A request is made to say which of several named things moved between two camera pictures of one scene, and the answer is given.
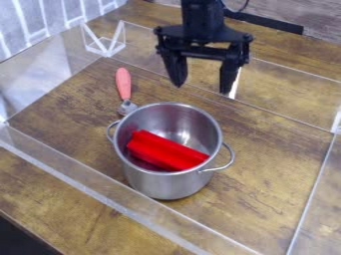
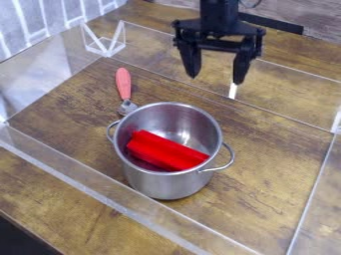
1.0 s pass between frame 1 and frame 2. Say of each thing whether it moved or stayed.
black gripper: moved
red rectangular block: stayed
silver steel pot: stayed
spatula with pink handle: stayed
